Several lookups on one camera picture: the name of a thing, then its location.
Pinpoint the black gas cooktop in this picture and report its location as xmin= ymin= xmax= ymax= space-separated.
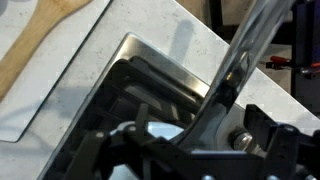
xmin=36 ymin=32 xmax=255 ymax=180

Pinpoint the black robot stand frame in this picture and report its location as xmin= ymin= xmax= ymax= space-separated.
xmin=290 ymin=0 xmax=320 ymax=106

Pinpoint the red handled clamp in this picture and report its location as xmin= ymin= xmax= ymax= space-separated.
xmin=299 ymin=61 xmax=320 ymax=77
xmin=265 ymin=55 xmax=292 ymax=70

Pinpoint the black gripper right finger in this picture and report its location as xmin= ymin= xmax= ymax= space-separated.
xmin=244 ymin=103 xmax=320 ymax=180

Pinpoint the wooden spatula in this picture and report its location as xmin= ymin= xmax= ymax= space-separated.
xmin=0 ymin=0 xmax=93 ymax=102

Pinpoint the white cutting board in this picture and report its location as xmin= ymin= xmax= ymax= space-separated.
xmin=0 ymin=0 xmax=113 ymax=144

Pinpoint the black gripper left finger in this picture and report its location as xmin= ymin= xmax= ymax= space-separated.
xmin=63 ymin=103 xmax=158 ymax=180

